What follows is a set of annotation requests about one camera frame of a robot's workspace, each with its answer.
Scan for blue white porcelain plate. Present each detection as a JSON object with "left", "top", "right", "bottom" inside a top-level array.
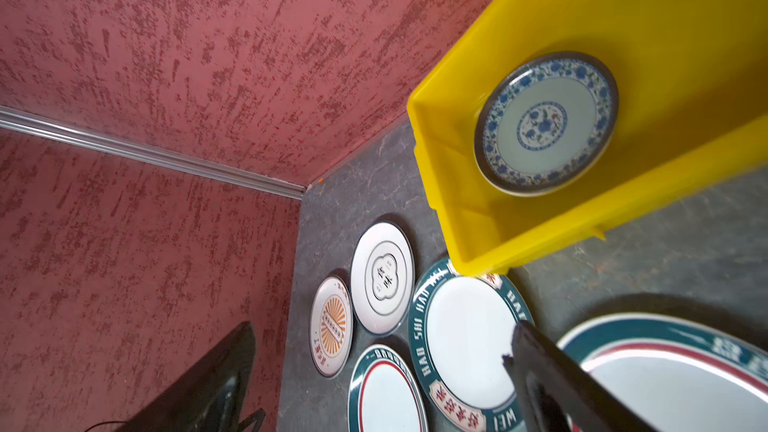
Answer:
[{"left": 473, "top": 51, "right": 619, "bottom": 197}]

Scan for left aluminium corner post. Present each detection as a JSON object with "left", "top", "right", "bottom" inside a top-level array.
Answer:
[{"left": 1, "top": 106, "right": 306, "bottom": 200}]

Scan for green red rim plate left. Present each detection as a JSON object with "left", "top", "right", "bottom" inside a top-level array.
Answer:
[{"left": 347, "top": 344, "right": 429, "bottom": 432}]

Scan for green red rim plate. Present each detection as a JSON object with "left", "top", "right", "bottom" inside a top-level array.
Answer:
[
  {"left": 347, "top": 344, "right": 429, "bottom": 432},
  {"left": 558, "top": 313, "right": 767, "bottom": 431}
]

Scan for yellow plastic bin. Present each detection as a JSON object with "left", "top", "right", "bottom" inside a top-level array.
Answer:
[{"left": 407, "top": 0, "right": 767, "bottom": 276}]

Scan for white plate orange sunburst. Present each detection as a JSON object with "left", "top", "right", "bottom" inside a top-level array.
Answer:
[{"left": 309, "top": 275, "right": 354, "bottom": 378}]

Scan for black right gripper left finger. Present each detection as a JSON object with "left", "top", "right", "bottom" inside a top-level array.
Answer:
[{"left": 119, "top": 322, "right": 257, "bottom": 432}]

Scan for white plate clover emblem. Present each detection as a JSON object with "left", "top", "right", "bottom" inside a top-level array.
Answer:
[{"left": 350, "top": 220, "right": 415, "bottom": 337}]

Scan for green rim hao shi plate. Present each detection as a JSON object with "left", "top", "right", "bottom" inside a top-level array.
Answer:
[{"left": 408, "top": 258, "right": 533, "bottom": 431}]

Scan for green red rim plate right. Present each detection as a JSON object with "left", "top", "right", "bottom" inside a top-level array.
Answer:
[{"left": 558, "top": 313, "right": 767, "bottom": 431}]

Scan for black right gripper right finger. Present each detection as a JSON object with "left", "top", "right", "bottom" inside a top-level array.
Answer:
[{"left": 503, "top": 321, "right": 652, "bottom": 431}]

